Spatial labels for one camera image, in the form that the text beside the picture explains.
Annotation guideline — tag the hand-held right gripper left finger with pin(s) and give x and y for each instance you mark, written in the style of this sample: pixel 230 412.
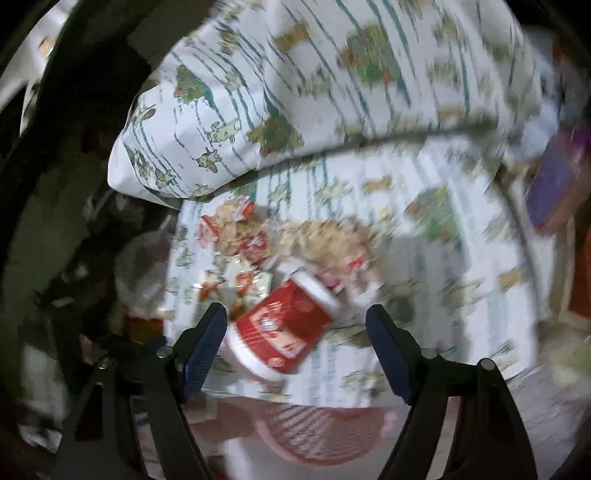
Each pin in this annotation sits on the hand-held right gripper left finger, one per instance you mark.
pixel 203 353

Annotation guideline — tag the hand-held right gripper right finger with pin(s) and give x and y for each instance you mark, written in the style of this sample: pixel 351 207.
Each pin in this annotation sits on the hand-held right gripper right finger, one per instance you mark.
pixel 390 355

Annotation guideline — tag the red white wrapper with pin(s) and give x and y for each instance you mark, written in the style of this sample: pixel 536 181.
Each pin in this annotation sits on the red white wrapper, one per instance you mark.
pixel 231 226
pixel 332 249

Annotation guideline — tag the red instant noodle cup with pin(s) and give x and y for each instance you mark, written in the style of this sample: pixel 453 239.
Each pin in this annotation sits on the red instant noodle cup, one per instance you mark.
pixel 281 323

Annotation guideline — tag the white sauce packet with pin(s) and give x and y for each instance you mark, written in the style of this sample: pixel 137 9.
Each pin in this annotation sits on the white sauce packet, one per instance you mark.
pixel 240 281

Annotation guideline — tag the pink plastic basket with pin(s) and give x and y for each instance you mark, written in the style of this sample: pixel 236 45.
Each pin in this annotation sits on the pink plastic basket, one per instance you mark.
pixel 314 429

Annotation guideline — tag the orange basin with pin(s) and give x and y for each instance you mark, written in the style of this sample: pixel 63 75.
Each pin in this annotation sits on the orange basin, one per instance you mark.
pixel 581 277

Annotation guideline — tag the purple container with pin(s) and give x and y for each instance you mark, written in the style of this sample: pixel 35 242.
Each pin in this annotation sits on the purple container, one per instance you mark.
pixel 556 184

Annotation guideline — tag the clear plastic bag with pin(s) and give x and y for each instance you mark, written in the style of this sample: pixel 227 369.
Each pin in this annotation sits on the clear plastic bag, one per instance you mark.
pixel 141 267

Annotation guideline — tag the printed pillow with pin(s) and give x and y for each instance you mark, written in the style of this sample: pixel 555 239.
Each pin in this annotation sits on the printed pillow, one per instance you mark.
pixel 323 69

